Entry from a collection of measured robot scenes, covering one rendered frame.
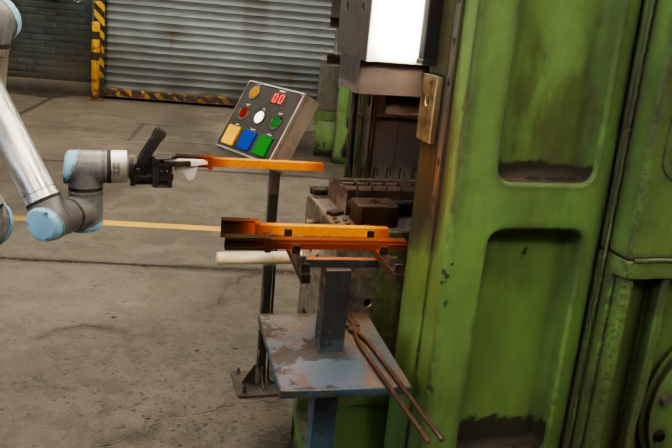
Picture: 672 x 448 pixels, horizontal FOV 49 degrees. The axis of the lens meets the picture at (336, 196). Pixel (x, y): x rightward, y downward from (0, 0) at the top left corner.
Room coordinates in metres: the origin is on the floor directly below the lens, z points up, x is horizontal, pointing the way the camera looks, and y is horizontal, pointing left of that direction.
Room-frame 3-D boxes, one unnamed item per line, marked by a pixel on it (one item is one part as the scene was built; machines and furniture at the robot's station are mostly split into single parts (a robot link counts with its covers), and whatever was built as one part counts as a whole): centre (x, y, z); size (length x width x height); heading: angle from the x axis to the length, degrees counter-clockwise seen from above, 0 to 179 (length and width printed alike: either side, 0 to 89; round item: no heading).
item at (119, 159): (1.95, 0.59, 1.03); 0.10 x 0.05 x 0.09; 17
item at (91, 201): (1.91, 0.68, 0.91); 0.12 x 0.09 x 0.12; 164
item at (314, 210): (2.17, -0.23, 0.69); 0.56 x 0.38 x 0.45; 107
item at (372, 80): (2.22, -0.20, 1.32); 0.42 x 0.20 x 0.10; 107
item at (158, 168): (1.98, 0.52, 1.02); 0.12 x 0.08 x 0.09; 107
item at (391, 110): (2.21, -0.25, 1.24); 0.30 x 0.07 x 0.06; 107
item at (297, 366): (1.65, -0.02, 0.69); 0.40 x 0.30 x 0.02; 14
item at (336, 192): (2.22, -0.20, 0.96); 0.42 x 0.20 x 0.09; 107
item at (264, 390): (2.67, 0.24, 0.05); 0.22 x 0.22 x 0.09; 17
